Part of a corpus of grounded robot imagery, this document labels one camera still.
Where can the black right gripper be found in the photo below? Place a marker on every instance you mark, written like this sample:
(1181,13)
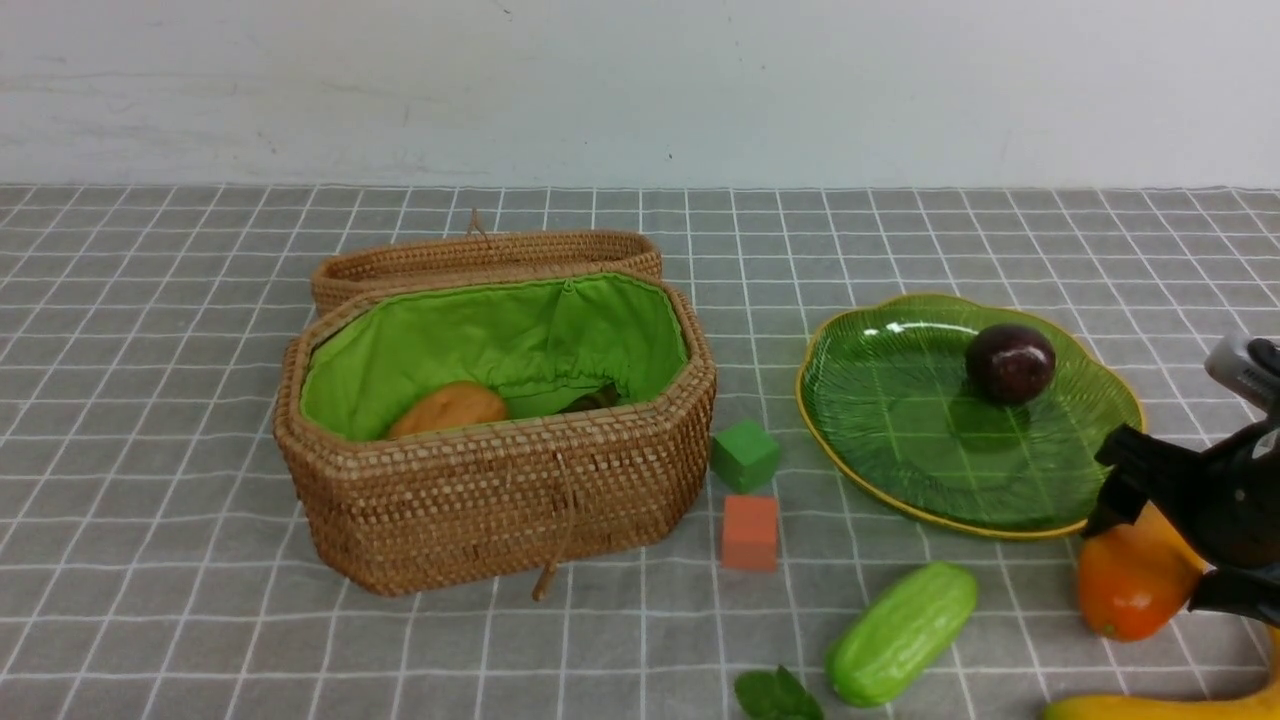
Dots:
(1222,499)

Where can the orange yellow mango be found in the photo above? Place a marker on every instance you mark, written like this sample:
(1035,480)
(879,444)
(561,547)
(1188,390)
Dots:
(1134,578)

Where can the yellow banana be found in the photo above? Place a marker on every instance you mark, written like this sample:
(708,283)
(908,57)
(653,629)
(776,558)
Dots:
(1263,704)

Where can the dark purple passion fruit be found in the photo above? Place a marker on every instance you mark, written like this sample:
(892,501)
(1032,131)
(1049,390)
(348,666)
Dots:
(1010,364)

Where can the white radish with green leaves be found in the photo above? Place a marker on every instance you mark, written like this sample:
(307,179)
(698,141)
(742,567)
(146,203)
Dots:
(775,694)

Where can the purple eggplant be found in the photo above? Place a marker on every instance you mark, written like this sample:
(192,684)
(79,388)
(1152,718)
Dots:
(606,396)

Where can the brown potato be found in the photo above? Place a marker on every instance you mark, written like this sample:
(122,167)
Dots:
(454,405)

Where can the light green bitter gourd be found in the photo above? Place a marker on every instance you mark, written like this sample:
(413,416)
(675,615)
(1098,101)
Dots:
(901,634)

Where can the green glass leaf plate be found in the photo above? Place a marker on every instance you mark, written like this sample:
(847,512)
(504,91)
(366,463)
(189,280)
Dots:
(883,390)

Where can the orange foam cube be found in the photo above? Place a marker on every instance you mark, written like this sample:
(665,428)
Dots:
(750,531)

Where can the green foam cube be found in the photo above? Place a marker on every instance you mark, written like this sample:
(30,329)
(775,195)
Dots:
(745,457)

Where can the woven rattan basket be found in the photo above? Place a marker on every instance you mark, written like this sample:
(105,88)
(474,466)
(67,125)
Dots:
(401,516)

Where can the woven rattan basket lid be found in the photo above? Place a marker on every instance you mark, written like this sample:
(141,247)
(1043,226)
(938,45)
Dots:
(344,276)

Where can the grey checked tablecloth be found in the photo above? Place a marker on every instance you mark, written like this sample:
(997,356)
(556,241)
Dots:
(156,564)

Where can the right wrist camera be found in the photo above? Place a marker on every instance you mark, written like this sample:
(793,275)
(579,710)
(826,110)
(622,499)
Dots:
(1249,367)

